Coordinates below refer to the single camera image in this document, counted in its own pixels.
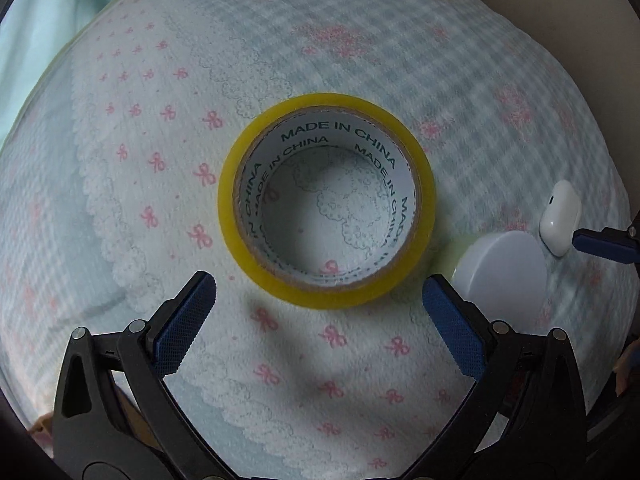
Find white earbuds case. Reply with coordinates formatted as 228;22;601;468
539;180;582;258

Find green jar white lid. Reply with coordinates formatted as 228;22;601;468
450;231;547;333

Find yellow tape roll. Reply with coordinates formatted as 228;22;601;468
217;93;436;310

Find blue checked floral bedsheet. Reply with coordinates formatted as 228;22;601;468
1;0;631;479

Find light blue curtain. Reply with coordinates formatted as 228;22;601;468
1;0;112;136

